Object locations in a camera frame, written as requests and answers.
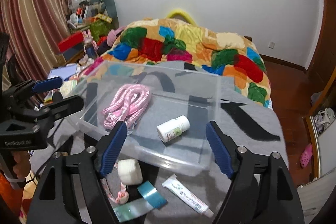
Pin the white pill bottle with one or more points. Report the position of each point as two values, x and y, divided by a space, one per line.
173 128

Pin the green gift bag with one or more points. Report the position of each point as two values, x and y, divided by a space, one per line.
100 28

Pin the clear plastic storage box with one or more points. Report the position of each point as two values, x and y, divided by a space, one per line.
175 92

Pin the pink striped curtain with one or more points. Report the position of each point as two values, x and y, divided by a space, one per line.
35 28

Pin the pink croc shoe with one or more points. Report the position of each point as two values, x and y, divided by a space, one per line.
306 156

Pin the orange sleeved left forearm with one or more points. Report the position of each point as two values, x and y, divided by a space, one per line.
11 201

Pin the blue tape roll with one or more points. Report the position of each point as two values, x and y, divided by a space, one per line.
151 195

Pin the yellow pillow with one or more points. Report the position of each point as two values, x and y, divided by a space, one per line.
181 14

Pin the grey black patterned blanket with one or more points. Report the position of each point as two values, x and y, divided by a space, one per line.
59 193

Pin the white wall socket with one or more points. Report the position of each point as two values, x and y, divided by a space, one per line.
271 45

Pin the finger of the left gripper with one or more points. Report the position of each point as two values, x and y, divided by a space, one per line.
58 110
47 85

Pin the pink bunny bottle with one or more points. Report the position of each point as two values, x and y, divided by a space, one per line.
90 46

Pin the wooden door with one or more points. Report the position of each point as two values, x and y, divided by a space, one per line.
323 62

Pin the pink knit hat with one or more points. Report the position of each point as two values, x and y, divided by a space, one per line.
113 35

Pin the grey neck pillow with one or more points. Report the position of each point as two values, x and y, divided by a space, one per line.
110 10

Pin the mint green small bottle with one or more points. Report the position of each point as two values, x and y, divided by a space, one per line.
132 210

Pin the left hand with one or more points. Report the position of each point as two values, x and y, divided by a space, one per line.
22 167

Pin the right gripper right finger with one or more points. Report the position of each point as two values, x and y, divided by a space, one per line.
241 166

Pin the blue white booklet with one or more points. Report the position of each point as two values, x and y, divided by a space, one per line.
63 72

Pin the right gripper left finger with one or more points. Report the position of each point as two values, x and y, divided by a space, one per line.
95 165

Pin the white ointment tube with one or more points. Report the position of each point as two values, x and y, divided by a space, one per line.
177 188

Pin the colourful patchwork quilt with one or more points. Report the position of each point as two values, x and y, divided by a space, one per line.
227 54

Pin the pink white braided loop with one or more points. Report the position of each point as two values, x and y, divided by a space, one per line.
122 196

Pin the red box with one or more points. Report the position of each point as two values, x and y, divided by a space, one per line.
70 41

